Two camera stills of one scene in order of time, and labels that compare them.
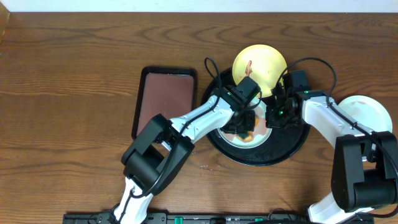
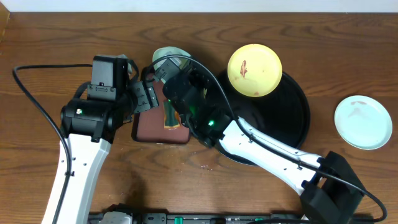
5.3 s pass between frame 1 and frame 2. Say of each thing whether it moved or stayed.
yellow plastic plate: stayed
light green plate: stayed
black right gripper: moved
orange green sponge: moved
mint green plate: moved
